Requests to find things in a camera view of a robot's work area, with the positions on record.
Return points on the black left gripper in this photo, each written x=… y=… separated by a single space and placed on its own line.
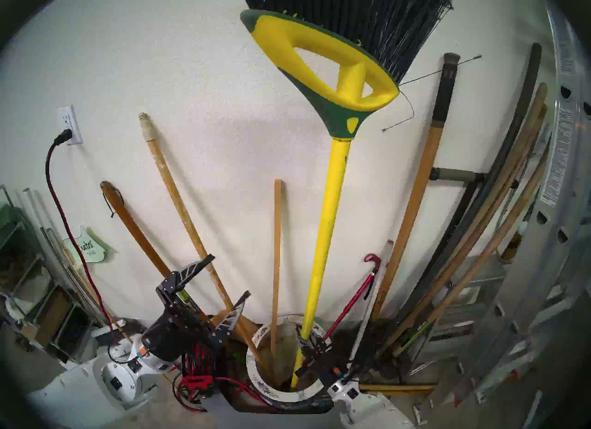
x=161 y=336

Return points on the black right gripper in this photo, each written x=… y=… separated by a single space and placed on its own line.
x=330 y=363

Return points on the yellow broom black bristles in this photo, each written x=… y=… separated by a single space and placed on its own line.
x=333 y=192

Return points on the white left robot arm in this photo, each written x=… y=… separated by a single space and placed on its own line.
x=120 y=377

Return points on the white floral ceramic pot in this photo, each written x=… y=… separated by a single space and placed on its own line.
x=253 y=368

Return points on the brown wooden board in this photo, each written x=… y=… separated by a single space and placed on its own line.
x=247 y=329

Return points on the red walking cane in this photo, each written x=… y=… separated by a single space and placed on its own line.
x=353 y=299

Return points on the thin flat wooden stick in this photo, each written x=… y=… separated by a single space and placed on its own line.
x=277 y=248

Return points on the paint-spattered wooden pole threaded tip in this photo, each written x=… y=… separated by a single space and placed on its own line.
x=183 y=211

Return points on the grey flat wooden stake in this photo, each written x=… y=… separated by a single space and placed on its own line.
x=379 y=276

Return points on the mint green name sign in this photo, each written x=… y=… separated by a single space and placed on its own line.
x=87 y=248

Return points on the grey metal rod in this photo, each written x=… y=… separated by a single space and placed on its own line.
x=73 y=276

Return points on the grey metal step stool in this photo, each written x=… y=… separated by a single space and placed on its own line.
x=485 y=276

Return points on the brown bottle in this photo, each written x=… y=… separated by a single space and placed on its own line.
x=512 y=250

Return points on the black tool olive grip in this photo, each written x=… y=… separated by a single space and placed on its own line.
x=455 y=174

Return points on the aluminium ladder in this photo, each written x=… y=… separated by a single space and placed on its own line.
x=531 y=257

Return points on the long bare wooden pole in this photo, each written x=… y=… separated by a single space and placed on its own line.
x=517 y=211
x=539 y=119

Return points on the white wall outlet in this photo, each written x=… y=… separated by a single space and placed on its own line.
x=64 y=116

